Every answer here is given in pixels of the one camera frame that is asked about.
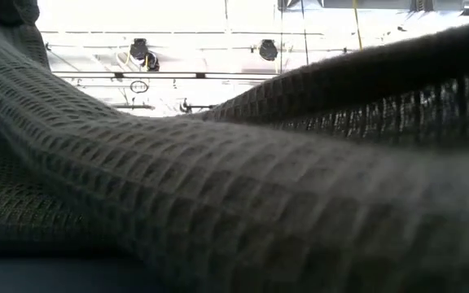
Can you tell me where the grey waffle-weave towel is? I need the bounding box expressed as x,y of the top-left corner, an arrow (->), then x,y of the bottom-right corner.
0,0 -> 469,293

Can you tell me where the long ceiling light strip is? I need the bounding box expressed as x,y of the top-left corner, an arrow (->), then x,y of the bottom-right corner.
50,71 -> 279,81

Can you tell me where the black ceiling cable reel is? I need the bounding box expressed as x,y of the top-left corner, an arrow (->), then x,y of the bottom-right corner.
129,37 -> 149,61
257,38 -> 279,62

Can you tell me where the yellow cable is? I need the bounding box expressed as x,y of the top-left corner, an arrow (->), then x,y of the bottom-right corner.
352,0 -> 364,52

